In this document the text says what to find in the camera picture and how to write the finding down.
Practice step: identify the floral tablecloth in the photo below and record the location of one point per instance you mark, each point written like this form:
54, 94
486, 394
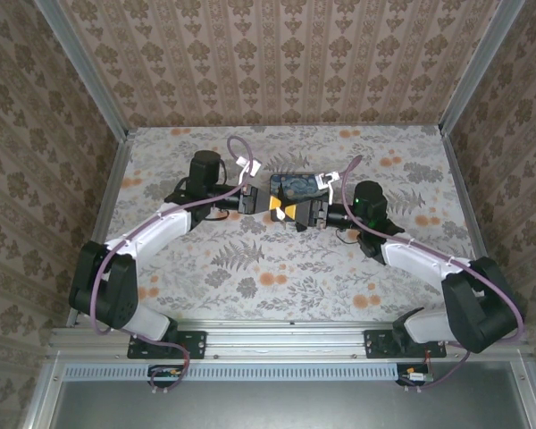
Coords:
250, 286

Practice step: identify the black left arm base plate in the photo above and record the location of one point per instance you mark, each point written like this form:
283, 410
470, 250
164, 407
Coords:
196, 344

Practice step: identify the starry night painted box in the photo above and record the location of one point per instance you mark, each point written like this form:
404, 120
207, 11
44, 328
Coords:
299, 185

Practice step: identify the aluminium front rail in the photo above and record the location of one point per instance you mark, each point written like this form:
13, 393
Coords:
286, 339

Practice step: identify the aluminium frame post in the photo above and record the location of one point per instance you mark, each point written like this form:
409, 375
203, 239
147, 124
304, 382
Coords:
478, 62
85, 67

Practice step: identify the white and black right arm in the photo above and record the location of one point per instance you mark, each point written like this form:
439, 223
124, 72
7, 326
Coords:
420, 259

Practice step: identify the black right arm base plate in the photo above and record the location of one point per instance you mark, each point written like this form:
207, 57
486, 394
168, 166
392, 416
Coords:
377, 344

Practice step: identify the aluminium side rail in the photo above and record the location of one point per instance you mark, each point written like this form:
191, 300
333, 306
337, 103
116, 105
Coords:
109, 201

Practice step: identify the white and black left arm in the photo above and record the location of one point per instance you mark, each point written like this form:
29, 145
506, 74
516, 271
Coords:
161, 228

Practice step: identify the small electronics board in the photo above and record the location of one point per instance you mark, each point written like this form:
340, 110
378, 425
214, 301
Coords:
415, 376
165, 374

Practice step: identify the grey metal panel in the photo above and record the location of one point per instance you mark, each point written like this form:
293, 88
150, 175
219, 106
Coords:
272, 406

